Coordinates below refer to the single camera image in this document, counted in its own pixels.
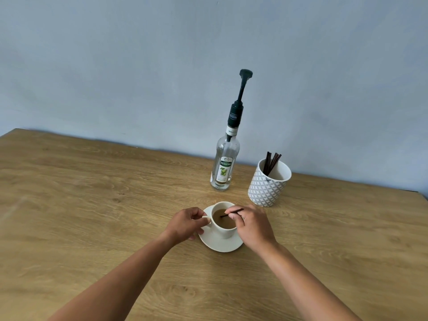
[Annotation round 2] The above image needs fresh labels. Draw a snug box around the person's left forearm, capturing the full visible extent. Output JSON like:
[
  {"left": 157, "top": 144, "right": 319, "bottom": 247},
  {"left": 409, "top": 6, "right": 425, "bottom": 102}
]
[{"left": 48, "top": 230, "right": 177, "bottom": 321}]

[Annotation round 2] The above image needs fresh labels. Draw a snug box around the brown coffee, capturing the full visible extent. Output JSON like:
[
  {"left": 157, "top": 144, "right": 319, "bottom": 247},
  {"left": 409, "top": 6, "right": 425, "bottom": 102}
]
[{"left": 213, "top": 208, "right": 237, "bottom": 229}]

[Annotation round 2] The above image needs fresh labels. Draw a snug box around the clear glass syrup bottle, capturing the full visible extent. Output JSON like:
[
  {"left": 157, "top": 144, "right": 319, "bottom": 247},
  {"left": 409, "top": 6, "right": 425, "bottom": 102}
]
[{"left": 210, "top": 134, "right": 241, "bottom": 192}]

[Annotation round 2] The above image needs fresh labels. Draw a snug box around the person's left hand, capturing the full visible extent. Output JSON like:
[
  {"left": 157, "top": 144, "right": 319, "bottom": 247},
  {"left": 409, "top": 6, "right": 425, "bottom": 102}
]
[{"left": 165, "top": 207, "right": 211, "bottom": 247}]

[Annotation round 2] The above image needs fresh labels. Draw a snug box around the bunch of dark stirring sticks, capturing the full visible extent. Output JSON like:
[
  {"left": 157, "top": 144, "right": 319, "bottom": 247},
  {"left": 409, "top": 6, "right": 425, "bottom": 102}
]
[{"left": 262, "top": 152, "right": 282, "bottom": 177}]

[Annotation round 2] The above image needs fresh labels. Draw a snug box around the white saucer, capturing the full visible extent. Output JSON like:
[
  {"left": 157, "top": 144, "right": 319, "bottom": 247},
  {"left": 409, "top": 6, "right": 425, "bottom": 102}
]
[{"left": 198, "top": 206, "right": 244, "bottom": 253}]

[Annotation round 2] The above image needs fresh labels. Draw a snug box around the person's right hand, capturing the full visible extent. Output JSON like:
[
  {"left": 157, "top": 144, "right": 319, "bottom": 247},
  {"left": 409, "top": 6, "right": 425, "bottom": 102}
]
[{"left": 226, "top": 204, "right": 278, "bottom": 253}]

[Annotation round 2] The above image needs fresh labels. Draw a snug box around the black pump dispenser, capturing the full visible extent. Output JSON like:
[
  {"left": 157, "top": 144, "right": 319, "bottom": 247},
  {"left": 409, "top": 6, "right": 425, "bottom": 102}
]
[{"left": 227, "top": 69, "right": 253, "bottom": 143}]

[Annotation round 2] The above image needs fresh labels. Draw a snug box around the white grey patterned holder cup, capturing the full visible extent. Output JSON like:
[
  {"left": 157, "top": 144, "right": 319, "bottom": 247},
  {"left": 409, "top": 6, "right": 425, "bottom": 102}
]
[{"left": 248, "top": 158, "right": 292, "bottom": 208}]

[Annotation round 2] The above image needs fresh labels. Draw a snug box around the white coffee cup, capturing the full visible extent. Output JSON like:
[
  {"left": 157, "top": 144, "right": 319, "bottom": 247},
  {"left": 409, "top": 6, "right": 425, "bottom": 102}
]
[{"left": 202, "top": 201, "right": 239, "bottom": 240}]

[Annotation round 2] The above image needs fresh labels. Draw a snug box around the person's right forearm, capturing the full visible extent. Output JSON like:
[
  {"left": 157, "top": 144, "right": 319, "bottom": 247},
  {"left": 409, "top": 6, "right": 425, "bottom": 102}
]
[{"left": 258, "top": 241, "right": 364, "bottom": 321}]

